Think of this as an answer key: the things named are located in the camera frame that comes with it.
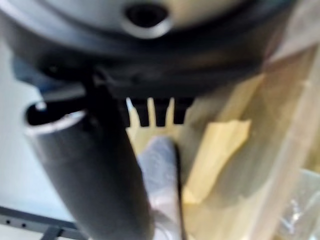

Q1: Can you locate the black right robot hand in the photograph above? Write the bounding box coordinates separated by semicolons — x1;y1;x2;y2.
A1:
0;0;301;240

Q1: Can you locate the clear plastic bag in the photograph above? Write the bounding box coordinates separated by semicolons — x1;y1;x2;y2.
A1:
276;166;320;240

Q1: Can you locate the grey metal rack frame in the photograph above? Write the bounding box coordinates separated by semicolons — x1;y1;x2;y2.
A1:
0;205;81;240

